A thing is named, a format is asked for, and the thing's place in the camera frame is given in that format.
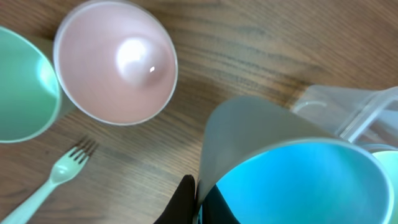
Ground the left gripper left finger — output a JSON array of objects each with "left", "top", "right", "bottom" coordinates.
[{"left": 154, "top": 175, "right": 195, "bottom": 224}]

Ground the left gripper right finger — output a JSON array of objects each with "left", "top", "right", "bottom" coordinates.
[{"left": 198, "top": 185, "right": 240, "bottom": 224}]

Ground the blue cup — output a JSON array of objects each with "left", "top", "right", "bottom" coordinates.
[{"left": 193, "top": 96, "right": 392, "bottom": 223}]

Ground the teal bowl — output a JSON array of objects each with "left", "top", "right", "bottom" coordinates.
[{"left": 359, "top": 142, "right": 397, "bottom": 224}]

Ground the clear plastic container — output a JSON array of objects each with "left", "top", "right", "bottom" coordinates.
[{"left": 291, "top": 85, "right": 397, "bottom": 147}]

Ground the green plastic fork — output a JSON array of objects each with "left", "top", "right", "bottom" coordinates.
[{"left": 1, "top": 140, "right": 98, "bottom": 224}]

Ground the pink white cup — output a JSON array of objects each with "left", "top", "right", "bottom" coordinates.
[{"left": 53, "top": 1, "right": 178, "bottom": 126}]

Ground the green cup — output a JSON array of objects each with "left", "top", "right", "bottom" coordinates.
[{"left": 1, "top": 26, "right": 75, "bottom": 143}]

